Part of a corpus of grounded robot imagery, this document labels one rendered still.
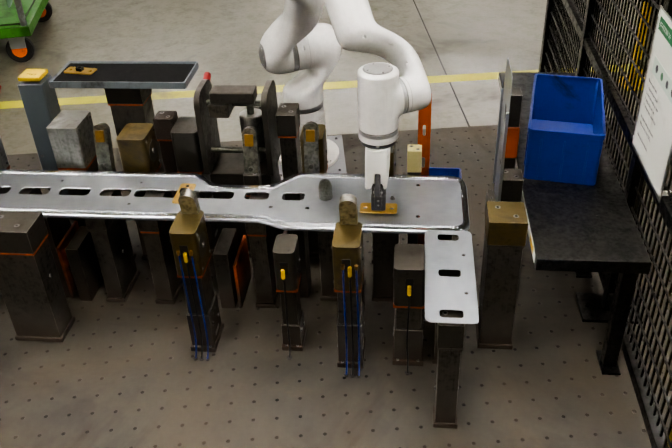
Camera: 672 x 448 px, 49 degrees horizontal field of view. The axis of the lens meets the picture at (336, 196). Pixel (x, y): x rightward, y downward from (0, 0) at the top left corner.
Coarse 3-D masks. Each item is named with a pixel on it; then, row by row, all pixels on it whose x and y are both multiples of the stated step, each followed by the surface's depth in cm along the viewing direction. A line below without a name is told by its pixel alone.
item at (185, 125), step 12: (180, 120) 192; (192, 120) 192; (180, 132) 187; (192, 132) 187; (180, 144) 188; (192, 144) 188; (180, 156) 190; (192, 156) 190; (180, 168) 192; (192, 168) 192; (204, 192) 197; (216, 228) 209; (216, 240) 209
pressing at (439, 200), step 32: (96, 192) 180; (224, 192) 178; (256, 192) 177; (288, 192) 176; (352, 192) 175; (416, 192) 174; (448, 192) 174; (288, 224) 166; (320, 224) 166; (384, 224) 164; (416, 224) 164; (448, 224) 163
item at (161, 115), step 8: (160, 112) 192; (168, 112) 192; (176, 112) 192; (160, 120) 189; (168, 120) 189; (176, 120) 193; (160, 128) 190; (168, 128) 190; (160, 136) 192; (168, 136) 192; (160, 144) 194; (168, 144) 193; (168, 152) 195; (168, 160) 196; (168, 168) 198; (176, 168) 197; (176, 192) 202
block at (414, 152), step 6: (408, 150) 178; (414, 150) 178; (420, 150) 178; (408, 156) 178; (414, 156) 178; (420, 156) 178; (408, 162) 179; (414, 162) 179; (420, 162) 179; (408, 168) 180; (414, 168) 180; (420, 168) 180; (414, 174) 181; (408, 234) 192; (414, 234) 191; (408, 240) 193; (414, 240) 192
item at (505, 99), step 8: (504, 80) 159; (504, 88) 158; (504, 96) 158; (504, 104) 158; (504, 112) 157; (504, 120) 158; (504, 128) 157; (504, 136) 153; (496, 144) 167; (504, 144) 154; (496, 152) 168; (504, 152) 155; (496, 160) 169; (504, 160) 156; (496, 168) 170; (496, 176) 170; (496, 184) 169; (496, 192) 169; (496, 200) 169
